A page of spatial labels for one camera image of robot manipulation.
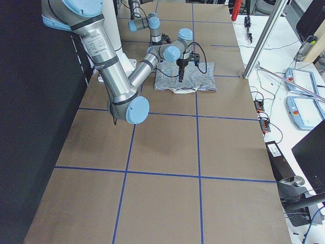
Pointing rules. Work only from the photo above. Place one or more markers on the navy white striped polo shirt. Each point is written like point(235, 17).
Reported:
point(195, 78)

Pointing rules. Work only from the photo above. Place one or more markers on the upper blue teach pendant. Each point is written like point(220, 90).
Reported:
point(302, 78)

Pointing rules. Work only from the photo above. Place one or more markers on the black tripod stand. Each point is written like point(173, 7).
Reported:
point(247, 21)

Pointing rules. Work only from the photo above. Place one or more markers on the lower blue teach pendant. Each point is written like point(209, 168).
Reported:
point(305, 112)

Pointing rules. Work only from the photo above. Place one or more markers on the black box with label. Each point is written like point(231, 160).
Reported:
point(280, 166)

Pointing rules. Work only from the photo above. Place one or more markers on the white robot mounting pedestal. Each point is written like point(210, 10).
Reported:
point(111, 28)

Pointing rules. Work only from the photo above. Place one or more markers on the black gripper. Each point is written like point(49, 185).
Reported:
point(181, 62)

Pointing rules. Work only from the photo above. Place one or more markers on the red cylinder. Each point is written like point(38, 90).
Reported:
point(236, 9)

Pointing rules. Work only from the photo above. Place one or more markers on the orange black connector block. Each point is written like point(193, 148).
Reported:
point(259, 106)

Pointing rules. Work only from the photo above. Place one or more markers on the white reacher grabber stick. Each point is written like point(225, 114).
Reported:
point(318, 97)

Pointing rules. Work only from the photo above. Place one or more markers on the aluminium frame post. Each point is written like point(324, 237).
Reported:
point(270, 24)

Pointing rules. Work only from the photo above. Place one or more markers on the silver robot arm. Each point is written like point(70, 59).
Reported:
point(140, 20)
point(95, 22)

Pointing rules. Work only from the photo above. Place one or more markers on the blue teach pendant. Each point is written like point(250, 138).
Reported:
point(302, 78)
point(305, 112)

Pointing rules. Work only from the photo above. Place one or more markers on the black monitor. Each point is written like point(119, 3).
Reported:
point(309, 154)

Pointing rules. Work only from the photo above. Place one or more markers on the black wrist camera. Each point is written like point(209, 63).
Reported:
point(194, 57)
point(165, 38)

